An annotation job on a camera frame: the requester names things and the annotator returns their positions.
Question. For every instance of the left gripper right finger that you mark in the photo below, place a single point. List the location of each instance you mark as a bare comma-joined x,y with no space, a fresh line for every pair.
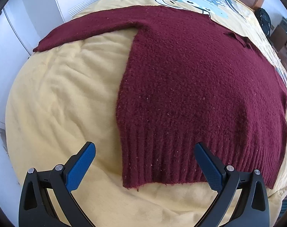
252,208

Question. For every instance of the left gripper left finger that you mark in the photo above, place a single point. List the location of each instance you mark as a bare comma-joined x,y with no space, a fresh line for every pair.
36,208

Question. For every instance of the maroon knitted sweater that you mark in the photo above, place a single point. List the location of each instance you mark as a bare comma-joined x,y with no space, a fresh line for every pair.
188,79

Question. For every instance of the yellow dino print bedspread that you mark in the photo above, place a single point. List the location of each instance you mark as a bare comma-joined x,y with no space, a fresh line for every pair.
67,95

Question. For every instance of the wooden drawer chest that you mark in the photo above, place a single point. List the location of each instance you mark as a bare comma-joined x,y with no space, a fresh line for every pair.
279,39

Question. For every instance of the black backpack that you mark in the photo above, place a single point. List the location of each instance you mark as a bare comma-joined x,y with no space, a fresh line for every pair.
264,20

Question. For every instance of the white wardrobe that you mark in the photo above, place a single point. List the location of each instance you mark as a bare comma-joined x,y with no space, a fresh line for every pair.
23,23

